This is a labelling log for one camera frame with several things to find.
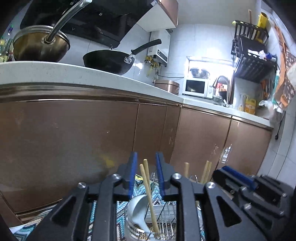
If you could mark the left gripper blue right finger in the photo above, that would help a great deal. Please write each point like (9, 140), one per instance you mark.
(164, 172)

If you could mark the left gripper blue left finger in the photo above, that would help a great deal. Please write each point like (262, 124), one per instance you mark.
(127, 172)

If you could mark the bamboo chopstick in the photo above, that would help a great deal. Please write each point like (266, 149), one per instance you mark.
(144, 168)
(186, 169)
(204, 172)

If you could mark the clear wire utensil holder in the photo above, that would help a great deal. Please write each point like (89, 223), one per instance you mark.
(165, 211)

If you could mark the chrome kitchen faucet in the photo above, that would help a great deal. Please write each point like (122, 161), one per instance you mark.
(221, 90)

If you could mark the zigzag knitted table mat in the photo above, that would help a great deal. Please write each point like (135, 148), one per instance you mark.
(93, 212)

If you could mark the white microwave oven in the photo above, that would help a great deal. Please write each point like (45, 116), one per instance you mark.
(198, 87)

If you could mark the yellow detergent bottle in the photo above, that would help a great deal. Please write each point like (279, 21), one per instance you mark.
(250, 106)

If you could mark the black wok with lid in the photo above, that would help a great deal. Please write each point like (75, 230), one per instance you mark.
(115, 62)

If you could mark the hanging patterned towel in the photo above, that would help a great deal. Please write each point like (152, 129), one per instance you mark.
(285, 90)

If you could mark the white gas water heater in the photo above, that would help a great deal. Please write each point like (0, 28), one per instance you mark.
(160, 53)

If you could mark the black dish rack shelf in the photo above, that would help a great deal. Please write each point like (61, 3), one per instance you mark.
(251, 59)

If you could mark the black range hood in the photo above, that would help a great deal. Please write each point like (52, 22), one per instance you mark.
(105, 22)

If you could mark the oil bottles on counter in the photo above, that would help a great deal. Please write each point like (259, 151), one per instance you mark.
(6, 42)

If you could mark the brass wok with handle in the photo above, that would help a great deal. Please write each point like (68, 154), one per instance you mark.
(45, 43)

